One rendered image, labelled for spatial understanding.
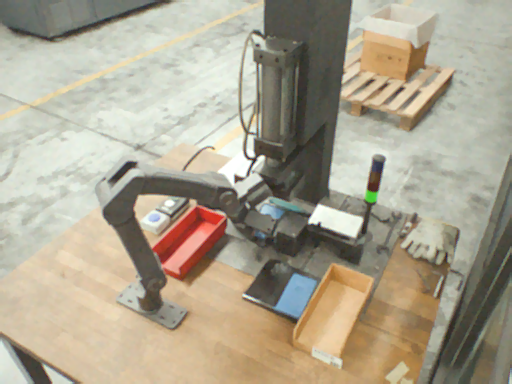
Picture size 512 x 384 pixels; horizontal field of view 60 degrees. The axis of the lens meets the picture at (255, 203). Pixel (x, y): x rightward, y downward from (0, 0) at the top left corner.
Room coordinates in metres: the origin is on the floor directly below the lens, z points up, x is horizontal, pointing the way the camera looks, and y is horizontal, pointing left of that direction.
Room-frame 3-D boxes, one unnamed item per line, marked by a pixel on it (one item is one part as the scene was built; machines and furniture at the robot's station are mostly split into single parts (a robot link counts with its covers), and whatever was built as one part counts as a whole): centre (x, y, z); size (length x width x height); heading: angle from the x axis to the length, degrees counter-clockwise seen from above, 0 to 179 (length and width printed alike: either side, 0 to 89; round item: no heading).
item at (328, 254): (1.08, -0.11, 0.88); 0.65 x 0.50 x 0.03; 61
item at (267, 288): (0.80, -0.08, 0.91); 0.17 x 0.16 x 0.02; 61
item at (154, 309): (0.75, 0.28, 0.94); 0.20 x 0.07 x 0.08; 61
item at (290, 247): (1.02, -0.05, 0.94); 0.20 x 0.10 x 0.07; 61
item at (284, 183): (1.09, -0.07, 1.22); 0.26 x 0.18 x 0.30; 151
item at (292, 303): (0.76, -0.11, 0.93); 0.15 x 0.07 x 0.03; 155
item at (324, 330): (0.70, -0.21, 0.93); 0.25 x 0.13 x 0.08; 151
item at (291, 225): (1.02, -0.05, 0.98); 0.20 x 0.10 x 0.01; 61
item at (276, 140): (1.02, -0.05, 1.37); 0.11 x 0.09 x 0.30; 61
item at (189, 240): (0.97, 0.20, 0.93); 0.25 x 0.12 x 0.06; 151
